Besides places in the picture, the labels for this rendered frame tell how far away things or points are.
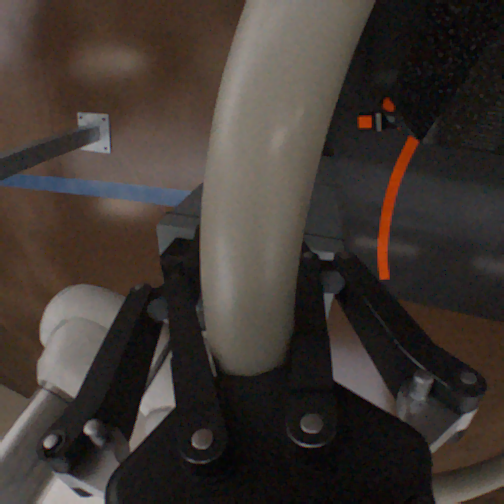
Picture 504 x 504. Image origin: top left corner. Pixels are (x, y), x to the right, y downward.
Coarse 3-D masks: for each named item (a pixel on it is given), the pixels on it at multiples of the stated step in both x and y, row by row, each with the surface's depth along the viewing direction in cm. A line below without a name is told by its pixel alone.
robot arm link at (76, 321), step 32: (96, 288) 49; (64, 320) 42; (96, 320) 44; (64, 352) 39; (96, 352) 41; (160, 352) 46; (64, 384) 37; (32, 416) 33; (0, 448) 29; (32, 448) 30; (0, 480) 26; (32, 480) 28
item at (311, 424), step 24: (312, 264) 15; (312, 288) 13; (312, 312) 11; (312, 336) 9; (312, 360) 8; (312, 384) 8; (288, 408) 7; (312, 408) 7; (336, 408) 7; (288, 432) 6; (312, 432) 6; (336, 432) 6; (312, 456) 6
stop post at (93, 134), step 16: (80, 112) 135; (80, 128) 130; (96, 128) 136; (32, 144) 104; (48, 144) 109; (64, 144) 118; (80, 144) 128; (96, 144) 143; (0, 160) 88; (16, 160) 95; (32, 160) 103; (0, 176) 90
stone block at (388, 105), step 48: (384, 0) 72; (432, 0) 35; (480, 0) 29; (384, 48) 68; (432, 48) 41; (480, 48) 34; (384, 96) 63; (432, 96) 48; (480, 96) 42; (432, 144) 58; (480, 144) 53
